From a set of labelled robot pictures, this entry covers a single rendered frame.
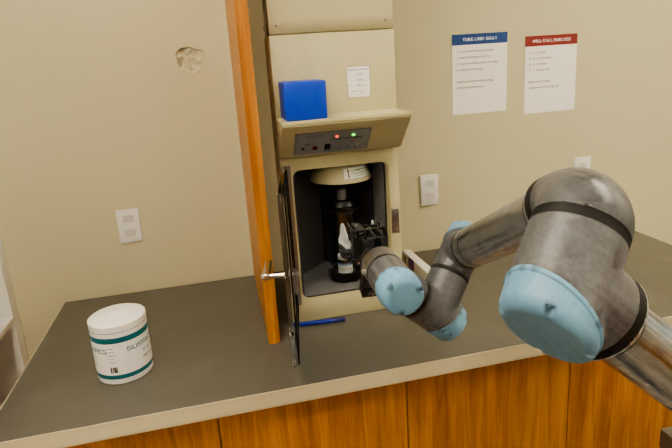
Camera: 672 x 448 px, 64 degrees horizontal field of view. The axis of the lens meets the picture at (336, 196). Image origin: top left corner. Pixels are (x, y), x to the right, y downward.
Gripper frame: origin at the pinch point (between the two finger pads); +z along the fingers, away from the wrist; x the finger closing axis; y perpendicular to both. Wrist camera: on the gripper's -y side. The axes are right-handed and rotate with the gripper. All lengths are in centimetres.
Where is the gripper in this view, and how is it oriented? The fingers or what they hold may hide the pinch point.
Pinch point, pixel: (354, 238)
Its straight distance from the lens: 126.0
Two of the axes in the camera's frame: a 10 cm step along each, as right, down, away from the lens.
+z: -2.1, -2.6, 9.4
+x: -9.8, 1.3, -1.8
